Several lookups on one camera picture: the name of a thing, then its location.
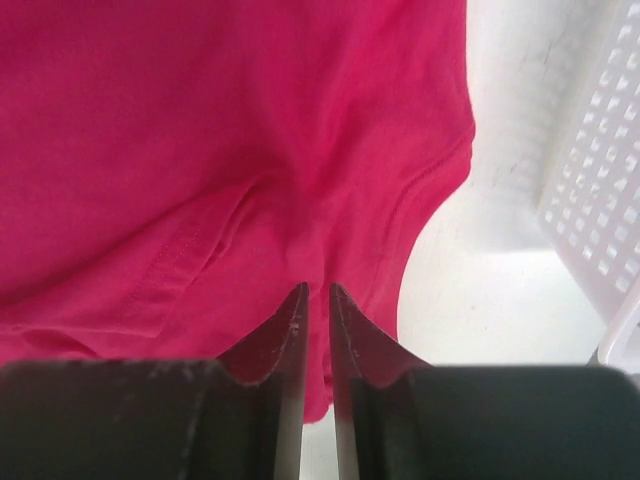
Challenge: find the pink t shirt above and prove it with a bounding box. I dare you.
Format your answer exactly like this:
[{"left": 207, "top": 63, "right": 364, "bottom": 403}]
[{"left": 1, "top": 1, "right": 475, "bottom": 422}]

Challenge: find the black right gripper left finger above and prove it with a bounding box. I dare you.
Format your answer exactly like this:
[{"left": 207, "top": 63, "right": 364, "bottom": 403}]
[{"left": 1, "top": 284, "right": 309, "bottom": 479}]

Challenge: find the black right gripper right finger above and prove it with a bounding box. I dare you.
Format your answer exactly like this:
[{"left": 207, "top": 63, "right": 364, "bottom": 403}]
[{"left": 330, "top": 285, "right": 639, "bottom": 479}]

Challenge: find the white plastic laundry basket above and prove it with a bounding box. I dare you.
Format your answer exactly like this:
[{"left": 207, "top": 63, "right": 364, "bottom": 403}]
[{"left": 539, "top": 1, "right": 639, "bottom": 375}]

